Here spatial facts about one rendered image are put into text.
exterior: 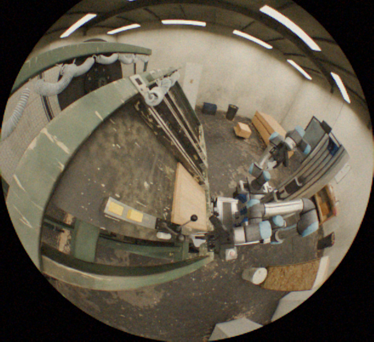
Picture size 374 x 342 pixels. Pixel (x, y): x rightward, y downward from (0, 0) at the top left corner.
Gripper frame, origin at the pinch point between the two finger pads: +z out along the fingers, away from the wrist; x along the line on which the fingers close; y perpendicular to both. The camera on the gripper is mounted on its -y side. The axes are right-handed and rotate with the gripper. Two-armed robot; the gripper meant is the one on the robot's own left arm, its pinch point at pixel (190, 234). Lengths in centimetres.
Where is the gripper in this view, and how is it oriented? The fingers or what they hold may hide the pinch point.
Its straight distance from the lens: 57.5
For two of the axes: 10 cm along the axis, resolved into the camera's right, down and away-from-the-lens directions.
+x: 4.4, 3.4, 8.3
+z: -8.9, 2.9, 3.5
